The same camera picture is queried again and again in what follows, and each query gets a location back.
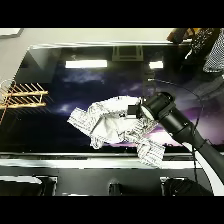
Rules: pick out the wooden hanger rack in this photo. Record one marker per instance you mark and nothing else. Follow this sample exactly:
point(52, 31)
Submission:
point(23, 94)

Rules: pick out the black white checked garment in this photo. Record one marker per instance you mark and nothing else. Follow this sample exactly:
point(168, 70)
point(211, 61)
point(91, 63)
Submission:
point(215, 58)

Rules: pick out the black dotted garment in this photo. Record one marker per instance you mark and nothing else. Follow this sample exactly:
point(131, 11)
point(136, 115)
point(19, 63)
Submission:
point(203, 41)

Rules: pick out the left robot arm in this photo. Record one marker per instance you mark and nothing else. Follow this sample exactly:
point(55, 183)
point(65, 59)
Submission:
point(20, 188)

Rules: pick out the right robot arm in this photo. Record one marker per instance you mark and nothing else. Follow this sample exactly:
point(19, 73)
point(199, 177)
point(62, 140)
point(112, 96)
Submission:
point(176, 121)

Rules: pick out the black white striped shirt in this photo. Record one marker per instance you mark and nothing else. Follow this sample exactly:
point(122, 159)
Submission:
point(110, 124)

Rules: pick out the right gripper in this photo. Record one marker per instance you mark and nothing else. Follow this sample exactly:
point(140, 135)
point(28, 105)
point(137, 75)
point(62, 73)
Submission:
point(134, 111)

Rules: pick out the brown garment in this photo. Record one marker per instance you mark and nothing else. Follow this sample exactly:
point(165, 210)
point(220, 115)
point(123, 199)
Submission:
point(178, 35)

